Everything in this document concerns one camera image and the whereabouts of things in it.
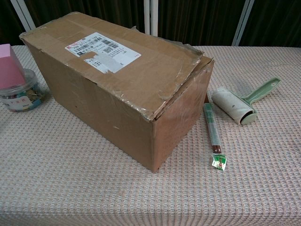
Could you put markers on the white frame post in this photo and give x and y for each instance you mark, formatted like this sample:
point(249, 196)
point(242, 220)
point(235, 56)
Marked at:
point(23, 14)
point(242, 23)
point(151, 16)

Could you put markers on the chopsticks in green-white wrapper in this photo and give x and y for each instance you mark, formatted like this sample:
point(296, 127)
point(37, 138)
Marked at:
point(212, 128)

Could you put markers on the pink cube box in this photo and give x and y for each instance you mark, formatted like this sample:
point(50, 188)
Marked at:
point(8, 68)

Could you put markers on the clear jar of clips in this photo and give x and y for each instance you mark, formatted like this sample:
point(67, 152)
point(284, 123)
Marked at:
point(22, 99)

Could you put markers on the small green sachet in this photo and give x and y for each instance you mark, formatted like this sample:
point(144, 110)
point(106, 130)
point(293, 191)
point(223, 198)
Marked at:
point(219, 162)

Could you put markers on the large brown cardboard box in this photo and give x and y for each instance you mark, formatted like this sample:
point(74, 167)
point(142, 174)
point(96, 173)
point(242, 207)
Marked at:
point(113, 99)

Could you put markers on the green lint roller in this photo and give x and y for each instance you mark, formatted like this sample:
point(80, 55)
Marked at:
point(231, 106)

